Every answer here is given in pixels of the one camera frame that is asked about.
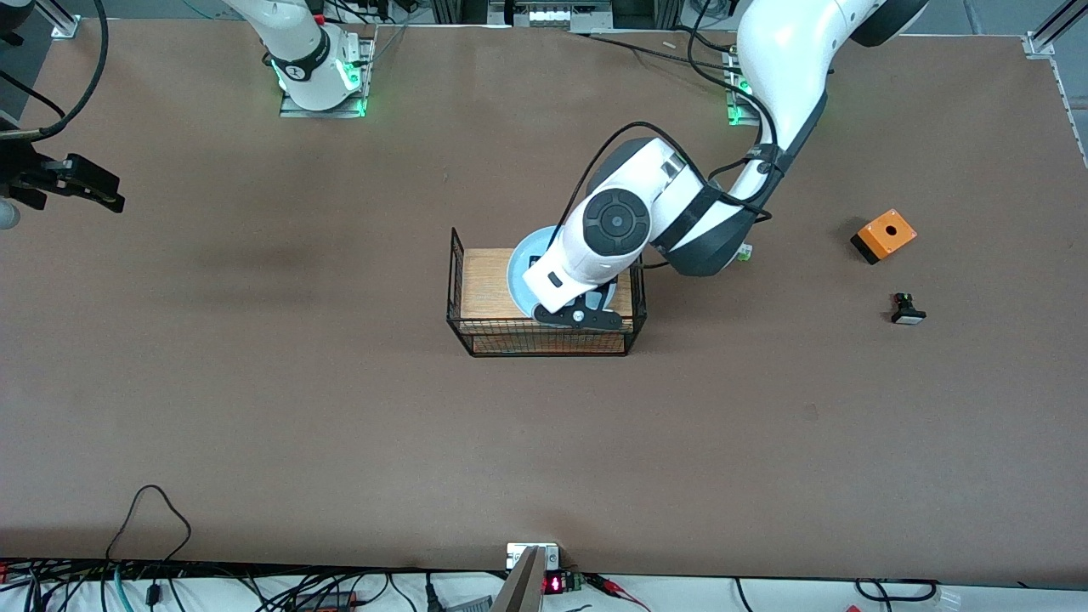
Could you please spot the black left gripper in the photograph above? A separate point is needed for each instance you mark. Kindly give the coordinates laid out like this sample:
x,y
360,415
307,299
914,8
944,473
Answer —
x,y
533,261

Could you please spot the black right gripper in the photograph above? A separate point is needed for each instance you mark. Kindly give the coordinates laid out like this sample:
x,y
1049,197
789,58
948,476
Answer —
x,y
19,167

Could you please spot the light blue plate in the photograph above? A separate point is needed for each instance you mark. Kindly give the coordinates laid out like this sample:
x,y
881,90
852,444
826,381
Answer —
x,y
518,285

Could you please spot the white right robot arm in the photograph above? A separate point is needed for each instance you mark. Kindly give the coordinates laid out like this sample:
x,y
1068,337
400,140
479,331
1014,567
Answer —
x,y
306,42

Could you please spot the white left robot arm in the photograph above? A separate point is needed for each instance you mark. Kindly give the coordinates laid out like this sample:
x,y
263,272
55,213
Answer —
x,y
790,51

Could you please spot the green push button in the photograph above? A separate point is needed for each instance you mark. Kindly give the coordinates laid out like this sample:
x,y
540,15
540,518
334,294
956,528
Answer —
x,y
745,252

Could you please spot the orange button box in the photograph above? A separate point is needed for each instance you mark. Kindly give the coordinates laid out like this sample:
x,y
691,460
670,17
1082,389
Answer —
x,y
888,231

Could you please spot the white power strip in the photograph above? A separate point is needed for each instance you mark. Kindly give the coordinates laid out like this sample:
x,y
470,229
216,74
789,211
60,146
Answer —
x,y
552,15

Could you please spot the red LED display module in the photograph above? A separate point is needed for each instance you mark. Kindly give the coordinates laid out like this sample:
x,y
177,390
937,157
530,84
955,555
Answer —
x,y
557,583

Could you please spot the grey metal bar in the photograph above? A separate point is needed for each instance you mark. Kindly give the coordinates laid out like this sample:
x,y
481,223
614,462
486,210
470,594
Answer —
x,y
520,591

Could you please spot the red and black probe lead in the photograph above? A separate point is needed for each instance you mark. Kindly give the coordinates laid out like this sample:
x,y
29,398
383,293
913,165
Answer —
x,y
616,586

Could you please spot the aluminium extrusion post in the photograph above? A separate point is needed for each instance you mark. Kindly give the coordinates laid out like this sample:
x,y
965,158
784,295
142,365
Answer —
x,y
1054,30
64,24

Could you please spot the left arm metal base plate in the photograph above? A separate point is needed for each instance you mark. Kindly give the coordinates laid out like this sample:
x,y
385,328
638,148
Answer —
x,y
731,106

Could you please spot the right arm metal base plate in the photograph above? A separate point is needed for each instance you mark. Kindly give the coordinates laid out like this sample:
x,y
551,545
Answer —
x,y
367,76

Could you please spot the small white bracket plate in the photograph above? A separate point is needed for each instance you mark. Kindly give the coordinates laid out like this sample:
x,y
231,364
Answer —
x,y
517,554

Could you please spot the black switch with white cap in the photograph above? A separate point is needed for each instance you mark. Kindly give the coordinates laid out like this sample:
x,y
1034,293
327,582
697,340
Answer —
x,y
907,313

